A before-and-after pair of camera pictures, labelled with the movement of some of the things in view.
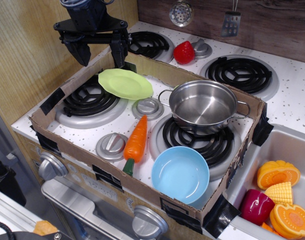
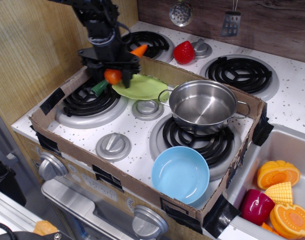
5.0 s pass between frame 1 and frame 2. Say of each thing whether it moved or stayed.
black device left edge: stayed
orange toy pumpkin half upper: stayed
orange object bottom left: stayed
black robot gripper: moved
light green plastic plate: moved
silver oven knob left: stayed
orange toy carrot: moved
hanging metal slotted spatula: stayed
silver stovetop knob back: stayed
